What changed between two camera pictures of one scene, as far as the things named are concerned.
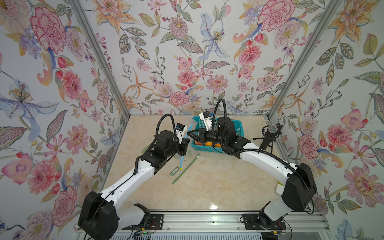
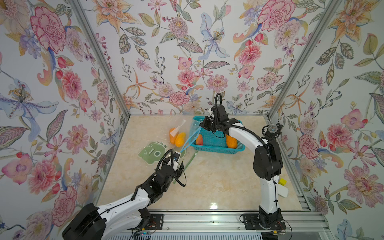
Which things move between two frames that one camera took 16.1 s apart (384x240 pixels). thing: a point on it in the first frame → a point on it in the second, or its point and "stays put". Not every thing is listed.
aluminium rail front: [229, 221] stays put
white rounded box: [279, 189] stays put
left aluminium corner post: [101, 51] stays put
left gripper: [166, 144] → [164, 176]
